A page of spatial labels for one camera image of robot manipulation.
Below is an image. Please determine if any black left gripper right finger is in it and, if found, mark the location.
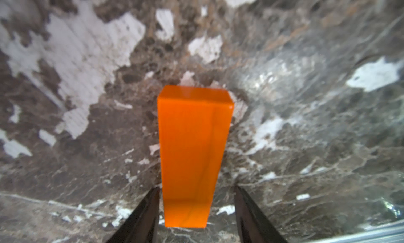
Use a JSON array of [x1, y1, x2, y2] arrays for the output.
[[234, 186, 287, 243]]

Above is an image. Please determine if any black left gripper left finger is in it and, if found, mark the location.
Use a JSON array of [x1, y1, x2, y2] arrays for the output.
[[107, 187, 160, 243]]

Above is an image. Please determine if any orange wooden block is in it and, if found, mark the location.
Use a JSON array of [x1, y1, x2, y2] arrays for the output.
[[157, 85, 235, 228]]

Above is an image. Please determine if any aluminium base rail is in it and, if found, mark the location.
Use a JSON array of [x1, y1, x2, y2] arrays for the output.
[[312, 220, 404, 243]]

